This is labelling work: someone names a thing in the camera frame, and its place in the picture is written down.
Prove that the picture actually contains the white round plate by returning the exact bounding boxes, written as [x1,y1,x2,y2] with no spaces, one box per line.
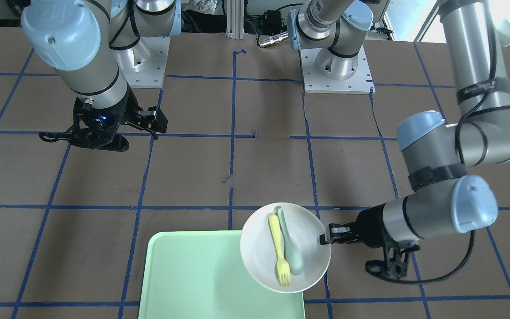
[240,202,332,294]

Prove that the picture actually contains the black camera cable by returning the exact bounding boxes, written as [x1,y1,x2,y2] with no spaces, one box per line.
[39,126,78,143]

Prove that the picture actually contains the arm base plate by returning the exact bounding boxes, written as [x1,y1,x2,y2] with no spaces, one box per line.
[299,47,376,94]
[113,37,171,89]

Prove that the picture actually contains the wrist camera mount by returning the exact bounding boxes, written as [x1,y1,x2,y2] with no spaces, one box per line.
[365,241,420,284]
[65,109,129,152]

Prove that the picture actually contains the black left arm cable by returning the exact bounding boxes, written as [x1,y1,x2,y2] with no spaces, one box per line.
[408,230,475,283]

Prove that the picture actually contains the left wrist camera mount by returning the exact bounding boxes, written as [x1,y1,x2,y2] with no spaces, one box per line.
[365,241,420,284]

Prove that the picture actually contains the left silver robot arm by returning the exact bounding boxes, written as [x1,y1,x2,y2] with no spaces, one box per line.
[320,0,510,248]

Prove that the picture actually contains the pale green spoon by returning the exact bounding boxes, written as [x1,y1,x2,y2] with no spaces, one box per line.
[275,206,304,276]

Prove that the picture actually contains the silver cable connector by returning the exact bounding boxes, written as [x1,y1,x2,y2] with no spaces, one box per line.
[257,31,289,48]

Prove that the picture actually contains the aluminium frame post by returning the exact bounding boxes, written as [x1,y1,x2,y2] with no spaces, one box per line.
[222,0,245,40]

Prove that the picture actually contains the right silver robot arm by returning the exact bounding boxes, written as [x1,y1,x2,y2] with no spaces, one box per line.
[21,0,182,143]

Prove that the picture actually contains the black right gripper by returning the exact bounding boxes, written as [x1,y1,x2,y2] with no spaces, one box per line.
[73,86,168,139]

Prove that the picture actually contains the yellow plastic fork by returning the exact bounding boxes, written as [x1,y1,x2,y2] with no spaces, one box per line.
[268,214,291,287]

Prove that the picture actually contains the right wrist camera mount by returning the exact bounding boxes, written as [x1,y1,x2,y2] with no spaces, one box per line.
[65,109,129,152]

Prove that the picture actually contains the light green tray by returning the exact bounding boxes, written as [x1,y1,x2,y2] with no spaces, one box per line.
[138,230,305,319]

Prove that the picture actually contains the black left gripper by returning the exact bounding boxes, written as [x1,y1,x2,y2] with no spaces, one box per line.
[319,206,386,249]

